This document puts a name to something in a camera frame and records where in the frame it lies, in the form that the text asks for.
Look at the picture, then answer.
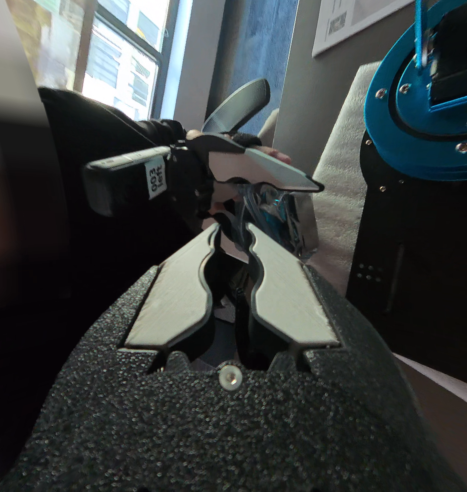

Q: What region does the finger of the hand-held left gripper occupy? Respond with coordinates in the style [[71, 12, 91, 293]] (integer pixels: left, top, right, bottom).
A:
[[210, 181, 238, 215], [208, 148, 325, 193]]

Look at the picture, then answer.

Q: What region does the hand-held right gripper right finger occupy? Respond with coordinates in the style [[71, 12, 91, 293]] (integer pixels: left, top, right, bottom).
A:
[[247, 223, 342, 348]]

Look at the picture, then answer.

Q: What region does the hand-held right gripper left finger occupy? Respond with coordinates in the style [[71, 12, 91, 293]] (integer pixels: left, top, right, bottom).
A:
[[123, 224, 222, 351]]

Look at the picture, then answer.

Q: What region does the silver foil bag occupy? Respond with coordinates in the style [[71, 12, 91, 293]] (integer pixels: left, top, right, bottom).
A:
[[233, 182, 319, 259]]

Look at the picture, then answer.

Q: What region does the person's left forearm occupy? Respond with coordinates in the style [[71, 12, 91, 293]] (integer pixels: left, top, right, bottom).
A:
[[133, 118, 190, 152]]

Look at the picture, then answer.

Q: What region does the person's left hand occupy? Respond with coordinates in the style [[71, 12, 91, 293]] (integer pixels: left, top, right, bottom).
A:
[[185, 129, 292, 163]]

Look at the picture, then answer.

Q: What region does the person's black clothing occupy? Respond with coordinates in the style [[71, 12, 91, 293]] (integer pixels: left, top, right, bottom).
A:
[[0, 86, 234, 481]]

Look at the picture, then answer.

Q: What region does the grey mesh chair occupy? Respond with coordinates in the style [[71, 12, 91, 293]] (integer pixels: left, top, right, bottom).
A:
[[201, 78, 272, 134]]

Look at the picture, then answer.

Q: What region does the white foam sheet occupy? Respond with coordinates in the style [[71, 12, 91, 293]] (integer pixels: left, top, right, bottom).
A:
[[310, 61, 467, 410]]

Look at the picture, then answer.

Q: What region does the large glass window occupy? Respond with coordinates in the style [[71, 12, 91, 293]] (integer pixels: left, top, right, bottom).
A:
[[6, 0, 182, 121]]

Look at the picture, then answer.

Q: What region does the printed instruction manual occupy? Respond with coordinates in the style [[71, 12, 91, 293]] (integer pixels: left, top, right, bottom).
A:
[[311, 0, 415, 58]]

